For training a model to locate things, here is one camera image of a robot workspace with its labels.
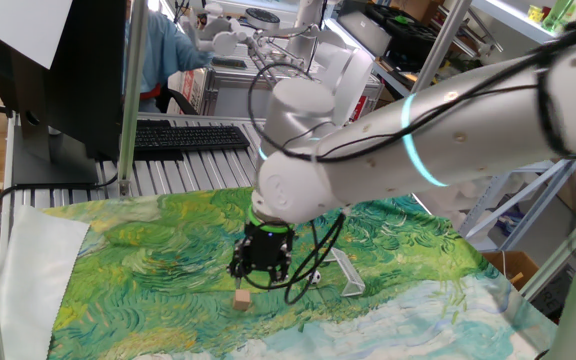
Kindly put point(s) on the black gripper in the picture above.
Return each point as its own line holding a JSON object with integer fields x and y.
{"x": 263, "y": 250}

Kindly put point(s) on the small wooden cube block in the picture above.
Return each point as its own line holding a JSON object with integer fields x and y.
{"x": 242, "y": 300}

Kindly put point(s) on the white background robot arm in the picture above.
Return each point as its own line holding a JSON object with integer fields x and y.
{"x": 228, "y": 42}

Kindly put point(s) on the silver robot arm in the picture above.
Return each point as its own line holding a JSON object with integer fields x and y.
{"x": 418, "y": 140}

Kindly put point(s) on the white toy soccer goal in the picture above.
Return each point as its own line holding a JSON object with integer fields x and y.
{"x": 350, "y": 276}

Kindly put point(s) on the painted landscape table cloth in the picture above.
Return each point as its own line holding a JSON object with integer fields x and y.
{"x": 168, "y": 300}

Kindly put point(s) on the black computer keyboard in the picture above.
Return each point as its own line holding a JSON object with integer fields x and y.
{"x": 188, "y": 137}

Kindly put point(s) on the silver aluminium case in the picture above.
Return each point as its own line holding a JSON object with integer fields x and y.
{"x": 233, "y": 97}

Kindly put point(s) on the black office chair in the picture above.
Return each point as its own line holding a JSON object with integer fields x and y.
{"x": 178, "y": 100}

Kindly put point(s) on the person in blue shirt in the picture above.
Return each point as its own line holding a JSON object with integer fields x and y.
{"x": 168, "y": 55}

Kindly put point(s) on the white fabric sheet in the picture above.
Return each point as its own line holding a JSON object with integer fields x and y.
{"x": 33, "y": 280}

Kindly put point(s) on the round black device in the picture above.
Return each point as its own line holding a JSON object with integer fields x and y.
{"x": 263, "y": 19}

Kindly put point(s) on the small brown cardboard box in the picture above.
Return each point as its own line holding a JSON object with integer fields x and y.
{"x": 510, "y": 265}

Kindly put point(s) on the black computer monitor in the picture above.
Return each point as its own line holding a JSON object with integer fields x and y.
{"x": 83, "y": 85}

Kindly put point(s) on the black tool case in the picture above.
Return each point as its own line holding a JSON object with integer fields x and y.
{"x": 408, "y": 35}

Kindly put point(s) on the black plastic crate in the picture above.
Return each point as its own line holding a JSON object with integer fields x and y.
{"x": 558, "y": 297}

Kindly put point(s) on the white paper sheet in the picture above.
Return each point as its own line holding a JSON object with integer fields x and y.
{"x": 23, "y": 30}

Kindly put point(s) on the green transparent bottle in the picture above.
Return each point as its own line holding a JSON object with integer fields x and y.
{"x": 558, "y": 14}

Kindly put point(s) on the grey metal shelf frame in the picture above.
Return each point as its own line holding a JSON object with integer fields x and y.
{"x": 523, "y": 205}

